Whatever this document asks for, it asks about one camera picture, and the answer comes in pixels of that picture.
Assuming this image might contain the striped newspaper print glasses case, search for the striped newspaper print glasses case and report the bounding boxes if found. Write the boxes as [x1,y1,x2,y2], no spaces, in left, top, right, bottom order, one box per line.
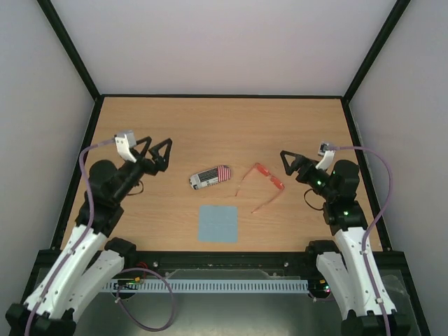
[189,165,232,190]

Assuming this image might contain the blue cleaning cloth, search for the blue cleaning cloth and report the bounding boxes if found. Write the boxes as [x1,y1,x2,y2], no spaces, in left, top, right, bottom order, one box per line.
[197,205,238,243]

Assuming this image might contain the orange transparent sunglasses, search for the orange transparent sunglasses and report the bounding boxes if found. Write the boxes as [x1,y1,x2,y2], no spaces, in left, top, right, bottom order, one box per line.
[234,162,286,214]

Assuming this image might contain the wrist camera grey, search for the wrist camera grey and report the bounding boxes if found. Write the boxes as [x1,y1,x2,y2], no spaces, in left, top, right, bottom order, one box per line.
[114,129,137,148]
[318,142,331,157]

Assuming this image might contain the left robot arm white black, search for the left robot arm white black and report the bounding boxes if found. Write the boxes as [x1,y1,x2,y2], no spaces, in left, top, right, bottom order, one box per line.
[6,131,172,335]

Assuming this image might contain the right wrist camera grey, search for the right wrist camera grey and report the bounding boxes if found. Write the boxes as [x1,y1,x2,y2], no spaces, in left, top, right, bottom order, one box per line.
[318,142,331,157]

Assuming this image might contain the black aluminium frame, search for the black aluminium frame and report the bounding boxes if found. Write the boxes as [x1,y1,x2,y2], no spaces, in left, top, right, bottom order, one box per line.
[0,0,448,336]

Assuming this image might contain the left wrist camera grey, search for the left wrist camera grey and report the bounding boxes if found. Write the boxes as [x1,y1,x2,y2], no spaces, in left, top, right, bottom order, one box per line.
[114,129,137,148]

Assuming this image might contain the light blue slotted cable duct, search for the light blue slotted cable duct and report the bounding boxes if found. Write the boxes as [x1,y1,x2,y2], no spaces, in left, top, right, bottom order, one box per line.
[122,279,309,294]

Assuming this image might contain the metal base plate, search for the metal base plate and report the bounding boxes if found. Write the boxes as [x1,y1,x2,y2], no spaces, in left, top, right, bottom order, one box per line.
[31,267,421,336]

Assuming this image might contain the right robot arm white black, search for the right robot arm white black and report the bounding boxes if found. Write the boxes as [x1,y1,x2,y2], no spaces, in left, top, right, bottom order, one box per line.
[280,146,411,335]

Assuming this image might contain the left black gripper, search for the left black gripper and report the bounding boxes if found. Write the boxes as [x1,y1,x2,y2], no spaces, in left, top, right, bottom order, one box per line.
[113,136,173,204]

